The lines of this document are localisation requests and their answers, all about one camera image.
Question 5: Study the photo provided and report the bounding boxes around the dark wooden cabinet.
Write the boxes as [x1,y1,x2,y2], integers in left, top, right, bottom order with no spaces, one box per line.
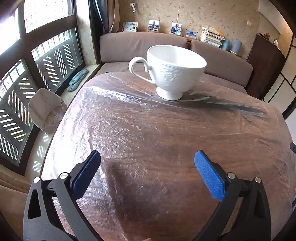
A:
[246,34,286,100]

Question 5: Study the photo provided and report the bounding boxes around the wall lamp fixture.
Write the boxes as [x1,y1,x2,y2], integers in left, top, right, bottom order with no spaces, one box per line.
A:
[130,3,137,13]

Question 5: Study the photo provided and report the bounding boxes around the brown sofa cushion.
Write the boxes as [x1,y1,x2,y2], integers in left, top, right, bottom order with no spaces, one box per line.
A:
[99,32,189,63]
[191,40,253,87]

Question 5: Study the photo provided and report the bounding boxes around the brown sofa left cushion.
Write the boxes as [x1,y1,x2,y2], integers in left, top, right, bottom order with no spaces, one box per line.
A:
[99,32,189,63]

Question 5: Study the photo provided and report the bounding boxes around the small teal cup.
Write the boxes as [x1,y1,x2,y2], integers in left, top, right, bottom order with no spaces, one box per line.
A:
[221,39,230,51]

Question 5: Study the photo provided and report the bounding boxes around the large white teacup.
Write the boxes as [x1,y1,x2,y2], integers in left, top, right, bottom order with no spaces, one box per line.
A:
[128,45,207,101]

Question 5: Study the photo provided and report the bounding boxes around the photo frame far left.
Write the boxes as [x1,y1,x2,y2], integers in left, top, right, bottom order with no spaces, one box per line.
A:
[122,22,138,32]

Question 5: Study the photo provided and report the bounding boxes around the grey blue cylinder speaker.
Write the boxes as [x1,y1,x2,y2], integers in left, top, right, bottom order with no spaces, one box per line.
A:
[230,38,242,55]

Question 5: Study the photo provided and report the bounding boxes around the teal slippers on sill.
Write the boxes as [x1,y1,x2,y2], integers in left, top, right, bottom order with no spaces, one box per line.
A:
[67,69,89,92]

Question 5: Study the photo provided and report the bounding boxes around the stack of books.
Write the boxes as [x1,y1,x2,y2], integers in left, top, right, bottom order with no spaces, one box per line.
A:
[200,26,225,48]

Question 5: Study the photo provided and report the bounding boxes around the photo frame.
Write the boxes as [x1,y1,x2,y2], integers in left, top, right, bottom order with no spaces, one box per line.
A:
[147,20,160,33]
[171,22,182,36]
[122,22,138,32]
[185,29,197,39]

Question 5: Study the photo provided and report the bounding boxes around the brown sofa right cushion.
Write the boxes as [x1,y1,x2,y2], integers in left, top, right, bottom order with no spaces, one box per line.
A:
[191,40,253,87]

